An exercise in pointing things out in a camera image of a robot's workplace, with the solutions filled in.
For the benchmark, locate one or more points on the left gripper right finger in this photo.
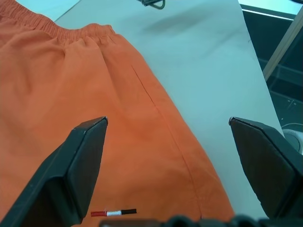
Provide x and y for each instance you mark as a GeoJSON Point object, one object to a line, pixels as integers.
{"type": "Point", "coordinates": [267, 170]}

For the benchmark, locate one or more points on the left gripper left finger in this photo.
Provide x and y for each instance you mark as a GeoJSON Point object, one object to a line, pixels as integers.
{"type": "Point", "coordinates": [59, 179]}

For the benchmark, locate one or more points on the orange shorts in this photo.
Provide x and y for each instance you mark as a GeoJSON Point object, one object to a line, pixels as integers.
{"type": "Point", "coordinates": [71, 82]}

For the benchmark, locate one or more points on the white rounded object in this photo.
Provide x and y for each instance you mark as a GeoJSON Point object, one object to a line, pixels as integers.
{"type": "Point", "coordinates": [294, 138]}

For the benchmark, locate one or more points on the wooden clothes rack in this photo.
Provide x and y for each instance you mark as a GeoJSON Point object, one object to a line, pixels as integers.
{"type": "Point", "coordinates": [281, 49]}

